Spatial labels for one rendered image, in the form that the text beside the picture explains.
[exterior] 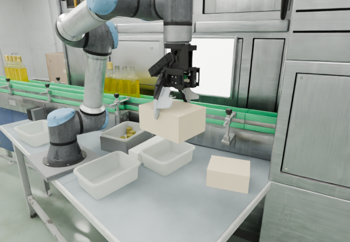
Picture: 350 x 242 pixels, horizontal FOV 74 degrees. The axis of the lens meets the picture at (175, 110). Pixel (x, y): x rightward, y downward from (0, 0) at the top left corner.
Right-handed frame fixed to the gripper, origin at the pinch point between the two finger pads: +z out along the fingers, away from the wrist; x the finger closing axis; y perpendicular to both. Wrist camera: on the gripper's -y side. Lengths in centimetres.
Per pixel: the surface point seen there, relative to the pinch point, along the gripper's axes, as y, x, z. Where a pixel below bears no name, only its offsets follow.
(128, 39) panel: -83, 47, -18
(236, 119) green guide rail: -5, 52, 18
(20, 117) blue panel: -165, -2, 42
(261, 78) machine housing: -4, 73, 0
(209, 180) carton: 2.1, 19.3, 32.3
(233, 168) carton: 8.3, 26.3, 27.7
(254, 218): 3, 74, 88
